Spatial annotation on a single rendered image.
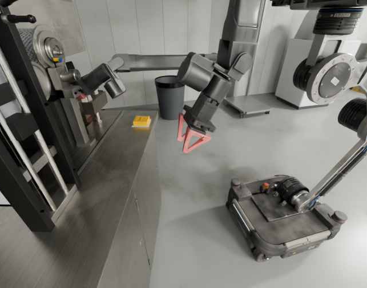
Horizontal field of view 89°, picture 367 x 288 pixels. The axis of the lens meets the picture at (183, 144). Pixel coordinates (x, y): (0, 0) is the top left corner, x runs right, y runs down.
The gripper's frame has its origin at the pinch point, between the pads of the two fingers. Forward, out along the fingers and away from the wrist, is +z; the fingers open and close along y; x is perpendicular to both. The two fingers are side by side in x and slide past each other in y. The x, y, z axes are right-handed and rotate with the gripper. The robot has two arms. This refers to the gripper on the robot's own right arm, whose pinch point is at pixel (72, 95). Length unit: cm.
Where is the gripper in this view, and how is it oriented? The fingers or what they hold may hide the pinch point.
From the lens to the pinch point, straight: 92.2
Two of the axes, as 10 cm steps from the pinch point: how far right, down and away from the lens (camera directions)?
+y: 0.2, -5.5, 8.4
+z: -8.6, 4.2, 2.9
